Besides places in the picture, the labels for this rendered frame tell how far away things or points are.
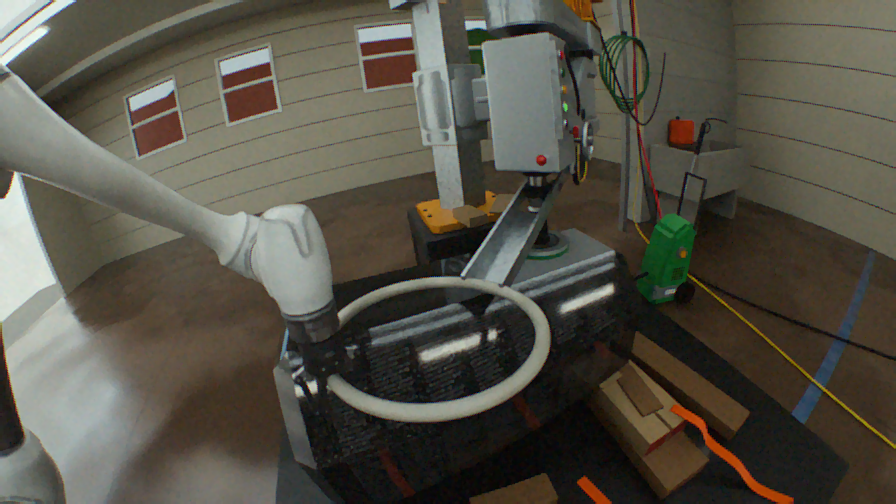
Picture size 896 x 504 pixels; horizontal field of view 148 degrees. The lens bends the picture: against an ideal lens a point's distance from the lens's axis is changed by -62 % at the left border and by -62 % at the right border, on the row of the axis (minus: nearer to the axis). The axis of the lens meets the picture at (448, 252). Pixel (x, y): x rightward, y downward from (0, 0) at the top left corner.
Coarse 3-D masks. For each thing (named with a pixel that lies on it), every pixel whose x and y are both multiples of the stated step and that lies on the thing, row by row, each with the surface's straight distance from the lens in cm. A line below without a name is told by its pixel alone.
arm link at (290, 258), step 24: (264, 216) 49; (288, 216) 47; (312, 216) 49; (264, 240) 48; (288, 240) 47; (312, 240) 48; (264, 264) 50; (288, 264) 47; (312, 264) 48; (288, 288) 49; (312, 288) 49; (288, 312) 52; (312, 312) 51
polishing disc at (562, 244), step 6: (552, 234) 128; (558, 234) 128; (552, 240) 123; (558, 240) 123; (564, 240) 123; (534, 246) 118; (540, 246) 118; (546, 246) 118; (552, 246) 118; (558, 246) 118; (564, 246) 118; (534, 252) 114; (540, 252) 114; (546, 252) 114; (552, 252) 114; (558, 252) 116
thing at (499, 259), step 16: (560, 176) 121; (512, 208) 109; (544, 208) 105; (496, 224) 101; (512, 224) 107; (528, 224) 106; (496, 240) 101; (512, 240) 101; (528, 240) 94; (480, 256) 93; (496, 256) 96; (512, 256) 95; (464, 272) 88; (480, 272) 93; (496, 272) 91; (512, 272) 87
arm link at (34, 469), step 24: (0, 168) 63; (0, 192) 64; (0, 336) 69; (0, 360) 69; (0, 384) 69; (0, 408) 70; (0, 432) 71; (24, 432) 78; (0, 456) 73; (24, 456) 73; (48, 456) 82; (0, 480) 73; (24, 480) 73; (48, 480) 77
